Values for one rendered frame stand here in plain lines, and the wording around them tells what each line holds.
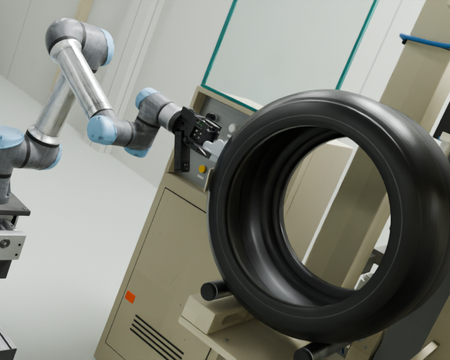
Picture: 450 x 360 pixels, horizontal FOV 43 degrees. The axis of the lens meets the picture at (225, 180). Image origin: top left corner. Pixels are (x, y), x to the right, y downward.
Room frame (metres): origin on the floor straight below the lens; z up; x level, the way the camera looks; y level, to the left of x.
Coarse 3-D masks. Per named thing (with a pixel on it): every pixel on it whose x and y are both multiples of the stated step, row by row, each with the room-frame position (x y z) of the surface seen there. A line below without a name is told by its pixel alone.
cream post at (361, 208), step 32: (416, 32) 1.59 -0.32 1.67; (448, 32) 1.55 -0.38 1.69; (416, 64) 1.57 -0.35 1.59; (448, 64) 1.54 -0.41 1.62; (384, 96) 1.59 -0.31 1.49; (416, 96) 1.55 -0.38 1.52; (352, 160) 1.60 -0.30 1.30; (352, 192) 1.58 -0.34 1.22; (384, 192) 1.54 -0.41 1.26; (352, 224) 1.56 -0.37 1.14; (384, 224) 1.63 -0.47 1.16; (320, 256) 1.58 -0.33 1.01; (352, 256) 1.54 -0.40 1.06; (352, 288) 1.62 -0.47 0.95
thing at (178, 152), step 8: (176, 136) 1.56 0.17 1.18; (184, 136) 1.57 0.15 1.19; (176, 144) 1.56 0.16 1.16; (184, 144) 1.56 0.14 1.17; (176, 152) 1.55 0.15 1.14; (184, 152) 1.56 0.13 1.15; (176, 160) 1.55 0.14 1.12; (184, 160) 1.56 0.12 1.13; (176, 168) 1.54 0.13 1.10; (184, 168) 1.55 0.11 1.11
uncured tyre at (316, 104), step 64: (256, 128) 1.34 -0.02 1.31; (320, 128) 1.56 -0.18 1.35; (384, 128) 1.21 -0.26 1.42; (256, 192) 1.58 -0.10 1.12; (448, 192) 1.22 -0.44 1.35; (256, 256) 1.51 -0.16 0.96; (384, 256) 1.13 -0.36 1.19; (448, 256) 1.22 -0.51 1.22; (320, 320) 1.17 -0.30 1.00; (384, 320) 1.14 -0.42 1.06
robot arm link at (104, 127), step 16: (48, 32) 1.70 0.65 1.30; (64, 32) 1.69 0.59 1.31; (80, 32) 1.75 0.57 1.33; (48, 48) 1.68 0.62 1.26; (64, 48) 1.66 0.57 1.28; (80, 48) 1.72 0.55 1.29; (64, 64) 1.64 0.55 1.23; (80, 64) 1.64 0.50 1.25; (80, 80) 1.60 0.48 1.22; (96, 80) 1.64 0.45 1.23; (80, 96) 1.58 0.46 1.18; (96, 96) 1.57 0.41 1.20; (96, 112) 1.54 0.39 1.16; (112, 112) 1.56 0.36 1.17; (96, 128) 1.50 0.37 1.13; (112, 128) 1.51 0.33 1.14; (128, 128) 1.56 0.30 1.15; (112, 144) 1.54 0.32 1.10; (128, 144) 1.58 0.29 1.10
